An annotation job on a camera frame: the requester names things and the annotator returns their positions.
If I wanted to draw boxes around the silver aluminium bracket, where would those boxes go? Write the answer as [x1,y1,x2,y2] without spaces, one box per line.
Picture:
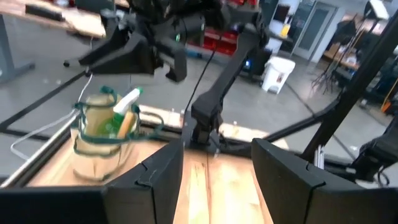
[313,144,326,169]

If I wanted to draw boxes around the white trash bin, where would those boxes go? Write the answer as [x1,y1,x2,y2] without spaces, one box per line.
[261,55,297,95]

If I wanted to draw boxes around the white cable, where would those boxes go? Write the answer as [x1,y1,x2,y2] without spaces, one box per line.
[10,73,94,161]

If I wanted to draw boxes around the red storage bins shelf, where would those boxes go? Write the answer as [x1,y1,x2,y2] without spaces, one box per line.
[186,26,242,57]

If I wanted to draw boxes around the green plastic spray bottle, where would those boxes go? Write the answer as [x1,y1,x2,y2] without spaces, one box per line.
[95,86,144,139]

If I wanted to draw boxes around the beige green-trimmed gardening bag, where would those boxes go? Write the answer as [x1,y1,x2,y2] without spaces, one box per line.
[70,85,165,184]

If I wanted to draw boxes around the wooden desk grey legs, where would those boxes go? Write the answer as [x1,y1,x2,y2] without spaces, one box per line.
[0,0,107,84]

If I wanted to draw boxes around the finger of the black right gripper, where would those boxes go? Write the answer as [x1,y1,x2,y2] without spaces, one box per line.
[79,32,157,76]
[154,39,188,83]

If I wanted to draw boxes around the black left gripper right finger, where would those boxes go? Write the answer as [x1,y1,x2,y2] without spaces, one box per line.
[250,138,398,224]

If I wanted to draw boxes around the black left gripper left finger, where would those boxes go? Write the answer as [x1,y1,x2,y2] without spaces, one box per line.
[0,138,185,224]

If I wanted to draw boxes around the grey glass door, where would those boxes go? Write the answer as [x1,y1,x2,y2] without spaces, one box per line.
[294,0,339,62]

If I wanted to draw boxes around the black keyboard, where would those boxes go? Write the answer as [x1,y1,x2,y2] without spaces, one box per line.
[24,4,65,22]

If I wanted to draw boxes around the black aluminium rig frame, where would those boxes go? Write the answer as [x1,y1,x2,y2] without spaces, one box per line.
[0,12,398,189]

